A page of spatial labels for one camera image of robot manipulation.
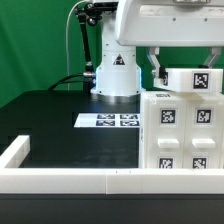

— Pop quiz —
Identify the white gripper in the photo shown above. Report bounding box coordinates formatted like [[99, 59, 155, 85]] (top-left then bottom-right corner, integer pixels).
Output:
[[115, 0, 224, 88]]

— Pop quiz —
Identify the white cabinet top block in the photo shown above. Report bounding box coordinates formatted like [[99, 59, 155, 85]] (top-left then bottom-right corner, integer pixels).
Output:
[[154, 68, 223, 93]]

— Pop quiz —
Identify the white cabinet body box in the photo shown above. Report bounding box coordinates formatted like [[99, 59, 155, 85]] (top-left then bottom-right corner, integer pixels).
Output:
[[139, 91, 224, 168]]

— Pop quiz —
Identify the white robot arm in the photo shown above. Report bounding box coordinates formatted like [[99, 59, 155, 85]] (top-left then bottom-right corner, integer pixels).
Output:
[[90, 0, 224, 102]]

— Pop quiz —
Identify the white U-shaped workspace fence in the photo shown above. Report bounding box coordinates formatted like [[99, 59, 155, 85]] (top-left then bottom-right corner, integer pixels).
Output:
[[0, 135, 224, 195]]

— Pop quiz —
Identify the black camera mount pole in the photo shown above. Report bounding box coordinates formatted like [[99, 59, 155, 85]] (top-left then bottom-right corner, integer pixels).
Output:
[[75, 2, 117, 92]]

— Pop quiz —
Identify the white cable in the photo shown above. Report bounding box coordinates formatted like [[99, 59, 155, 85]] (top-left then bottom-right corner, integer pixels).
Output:
[[65, 0, 88, 92]]

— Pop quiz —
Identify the white marker base plate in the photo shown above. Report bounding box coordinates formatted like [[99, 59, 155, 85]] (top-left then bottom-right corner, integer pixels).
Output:
[[74, 113, 140, 128]]

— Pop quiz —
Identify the black cable bundle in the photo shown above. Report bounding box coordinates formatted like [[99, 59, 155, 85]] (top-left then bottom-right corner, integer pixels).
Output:
[[46, 73, 96, 93]]

